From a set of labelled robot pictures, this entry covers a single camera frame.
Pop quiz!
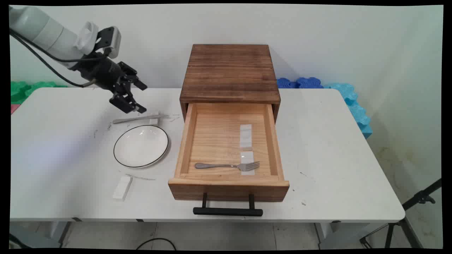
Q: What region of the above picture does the black floor cable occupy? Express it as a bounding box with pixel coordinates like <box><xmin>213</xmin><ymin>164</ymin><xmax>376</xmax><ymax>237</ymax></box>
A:
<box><xmin>136</xmin><ymin>238</ymin><xmax>177</xmax><ymax>250</ymax></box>

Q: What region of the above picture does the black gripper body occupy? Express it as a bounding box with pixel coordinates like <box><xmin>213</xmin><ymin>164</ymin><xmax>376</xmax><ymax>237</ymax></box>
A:
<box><xmin>70</xmin><ymin>52</ymin><xmax>123</xmax><ymax>93</ymax></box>

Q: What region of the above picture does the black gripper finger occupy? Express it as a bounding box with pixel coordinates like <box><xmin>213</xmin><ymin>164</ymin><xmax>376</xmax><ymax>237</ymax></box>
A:
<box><xmin>108</xmin><ymin>83</ymin><xmax>147</xmax><ymax>114</ymax></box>
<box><xmin>118</xmin><ymin>61</ymin><xmax>148</xmax><ymax>91</ymax></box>

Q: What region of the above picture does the light wooden drawer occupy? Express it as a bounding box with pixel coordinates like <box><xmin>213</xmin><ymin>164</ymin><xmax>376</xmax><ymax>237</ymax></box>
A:
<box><xmin>168</xmin><ymin>102</ymin><xmax>290</xmax><ymax>202</ymax></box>

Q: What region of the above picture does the black tripod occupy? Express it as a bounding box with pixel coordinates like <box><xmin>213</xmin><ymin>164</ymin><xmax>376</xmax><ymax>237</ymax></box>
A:
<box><xmin>360</xmin><ymin>178</ymin><xmax>442</xmax><ymax>249</ymax></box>

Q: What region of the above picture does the steel table knife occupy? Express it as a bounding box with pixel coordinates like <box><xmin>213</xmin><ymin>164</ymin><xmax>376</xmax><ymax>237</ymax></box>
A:
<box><xmin>112</xmin><ymin>114</ymin><xmax>171</xmax><ymax>125</ymax></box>

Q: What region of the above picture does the light blue foam mat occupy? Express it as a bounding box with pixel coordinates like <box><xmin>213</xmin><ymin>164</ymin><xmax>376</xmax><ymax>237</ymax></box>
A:
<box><xmin>323</xmin><ymin>83</ymin><xmax>373</xmax><ymax>139</ymax></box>

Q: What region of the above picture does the white plate with black rim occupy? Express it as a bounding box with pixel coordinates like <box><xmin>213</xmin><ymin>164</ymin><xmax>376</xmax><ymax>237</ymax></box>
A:
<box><xmin>113</xmin><ymin>125</ymin><xmax>169</xmax><ymax>168</ymax></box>

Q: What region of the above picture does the black drawer handle bar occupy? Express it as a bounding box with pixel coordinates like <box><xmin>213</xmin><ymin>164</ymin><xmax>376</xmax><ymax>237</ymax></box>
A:
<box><xmin>193</xmin><ymin>192</ymin><xmax>263</xmax><ymax>217</ymax></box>

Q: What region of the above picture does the dark blue foam mat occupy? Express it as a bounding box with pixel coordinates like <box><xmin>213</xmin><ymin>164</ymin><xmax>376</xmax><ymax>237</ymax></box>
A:
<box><xmin>276</xmin><ymin>77</ymin><xmax>324</xmax><ymax>89</ymax></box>

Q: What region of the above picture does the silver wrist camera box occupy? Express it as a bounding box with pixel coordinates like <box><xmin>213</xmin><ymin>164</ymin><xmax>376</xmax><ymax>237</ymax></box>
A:
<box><xmin>96</xmin><ymin>26</ymin><xmax>121</xmax><ymax>59</ymax></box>

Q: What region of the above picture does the dark brown wooden cabinet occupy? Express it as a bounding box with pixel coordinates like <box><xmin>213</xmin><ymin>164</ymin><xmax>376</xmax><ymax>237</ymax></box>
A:
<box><xmin>179</xmin><ymin>44</ymin><xmax>281</xmax><ymax>124</ymax></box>

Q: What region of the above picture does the steel fork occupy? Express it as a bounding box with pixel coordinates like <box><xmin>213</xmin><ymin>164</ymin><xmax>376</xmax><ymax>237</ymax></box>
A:
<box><xmin>195</xmin><ymin>161</ymin><xmax>261</xmax><ymax>172</ymax></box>

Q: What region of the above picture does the white table leg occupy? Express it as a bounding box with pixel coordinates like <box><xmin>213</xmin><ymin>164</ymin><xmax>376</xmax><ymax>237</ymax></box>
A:
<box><xmin>49</xmin><ymin>222</ymin><xmax>72</xmax><ymax>247</ymax></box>
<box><xmin>314</xmin><ymin>222</ymin><xmax>371</xmax><ymax>249</ymax></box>

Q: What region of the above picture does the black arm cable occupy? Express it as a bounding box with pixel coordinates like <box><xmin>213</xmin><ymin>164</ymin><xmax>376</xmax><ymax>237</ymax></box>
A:
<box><xmin>10</xmin><ymin>28</ymin><xmax>103</xmax><ymax>63</ymax></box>
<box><xmin>10</xmin><ymin>32</ymin><xmax>96</xmax><ymax>88</ymax></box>

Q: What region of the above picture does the green foam mat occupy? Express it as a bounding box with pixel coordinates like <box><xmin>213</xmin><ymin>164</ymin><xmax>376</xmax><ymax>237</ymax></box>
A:
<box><xmin>11</xmin><ymin>81</ymin><xmax>67</xmax><ymax>105</ymax></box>

